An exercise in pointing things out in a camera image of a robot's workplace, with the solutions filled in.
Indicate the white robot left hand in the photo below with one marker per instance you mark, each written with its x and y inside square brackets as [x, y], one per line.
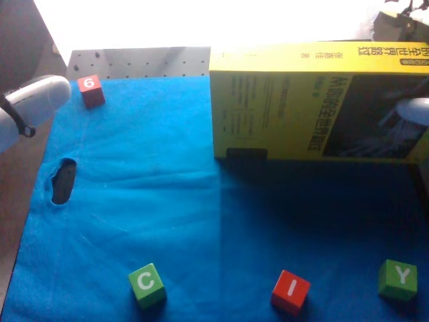
[37, 97]

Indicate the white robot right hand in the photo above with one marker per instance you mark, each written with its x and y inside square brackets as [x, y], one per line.
[415, 111]

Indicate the yellow book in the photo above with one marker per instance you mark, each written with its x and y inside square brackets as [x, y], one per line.
[268, 110]

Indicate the red block number 6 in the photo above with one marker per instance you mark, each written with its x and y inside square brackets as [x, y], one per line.
[91, 92]

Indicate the green block letter Y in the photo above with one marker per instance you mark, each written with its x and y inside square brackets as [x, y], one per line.
[398, 280]

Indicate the blue cloth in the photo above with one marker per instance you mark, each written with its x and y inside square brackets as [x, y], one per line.
[167, 208]

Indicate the green block letter C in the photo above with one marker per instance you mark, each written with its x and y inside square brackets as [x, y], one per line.
[146, 285]

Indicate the red block letter I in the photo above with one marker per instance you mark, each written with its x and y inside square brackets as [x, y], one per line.
[290, 292]

